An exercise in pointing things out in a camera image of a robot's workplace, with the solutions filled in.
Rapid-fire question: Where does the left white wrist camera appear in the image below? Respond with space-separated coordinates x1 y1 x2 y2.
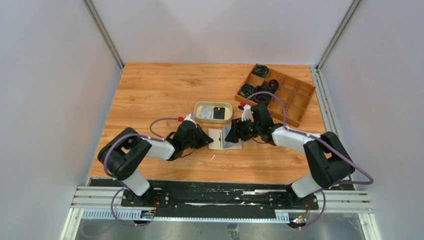
183 113 196 124

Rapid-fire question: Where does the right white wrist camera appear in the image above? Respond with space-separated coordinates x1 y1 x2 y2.
241 104 252 122

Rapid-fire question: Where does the corner aluminium post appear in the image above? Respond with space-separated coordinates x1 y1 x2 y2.
82 0 125 71
316 0 363 72

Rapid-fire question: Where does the right corner aluminium post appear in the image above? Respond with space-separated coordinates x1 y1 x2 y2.
316 0 363 72

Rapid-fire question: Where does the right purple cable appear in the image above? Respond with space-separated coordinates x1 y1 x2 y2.
239 91 375 229

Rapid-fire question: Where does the black coiled belt middle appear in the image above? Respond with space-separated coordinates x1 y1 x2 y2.
266 79 279 94

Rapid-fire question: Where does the beige oval tray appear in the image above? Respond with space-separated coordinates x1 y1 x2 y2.
193 101 233 124

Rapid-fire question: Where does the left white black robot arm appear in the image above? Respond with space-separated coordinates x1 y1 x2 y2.
97 120 214 207

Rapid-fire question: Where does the light blue VIP card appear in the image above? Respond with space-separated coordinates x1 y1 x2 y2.
219 125 231 148

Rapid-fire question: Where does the black coiled belt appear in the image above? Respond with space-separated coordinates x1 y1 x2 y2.
266 79 279 94
251 64 269 78

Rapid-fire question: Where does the dark coiled belt front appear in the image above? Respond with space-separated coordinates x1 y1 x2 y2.
252 85 273 107

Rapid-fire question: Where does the white leather card holder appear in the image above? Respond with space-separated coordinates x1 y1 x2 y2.
208 128 229 150

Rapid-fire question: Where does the brown wooden compartment box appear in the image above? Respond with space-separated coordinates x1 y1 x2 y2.
234 64 316 128

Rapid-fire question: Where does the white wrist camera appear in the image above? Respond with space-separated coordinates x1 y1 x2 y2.
241 104 252 122
183 113 196 124

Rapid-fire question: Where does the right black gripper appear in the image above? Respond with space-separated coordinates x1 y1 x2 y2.
225 115 262 143

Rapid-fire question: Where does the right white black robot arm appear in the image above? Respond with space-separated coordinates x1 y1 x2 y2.
221 103 355 209

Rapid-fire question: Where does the grey VIP card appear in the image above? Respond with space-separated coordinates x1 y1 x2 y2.
221 140 243 150

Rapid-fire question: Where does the aluminium front rail frame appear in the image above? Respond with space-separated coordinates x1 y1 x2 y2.
61 186 381 240

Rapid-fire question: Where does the black coiled belt top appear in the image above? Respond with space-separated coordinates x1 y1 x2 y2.
251 64 269 78

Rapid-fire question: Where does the left corner aluminium post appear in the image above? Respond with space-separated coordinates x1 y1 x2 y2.
82 0 125 71

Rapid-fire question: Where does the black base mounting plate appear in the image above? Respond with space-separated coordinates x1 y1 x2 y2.
118 180 319 219

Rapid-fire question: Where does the blue coiled belt left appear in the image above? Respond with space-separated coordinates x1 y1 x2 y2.
238 83 255 99

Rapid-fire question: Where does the black card in tray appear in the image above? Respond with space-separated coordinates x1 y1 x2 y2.
213 107 226 120

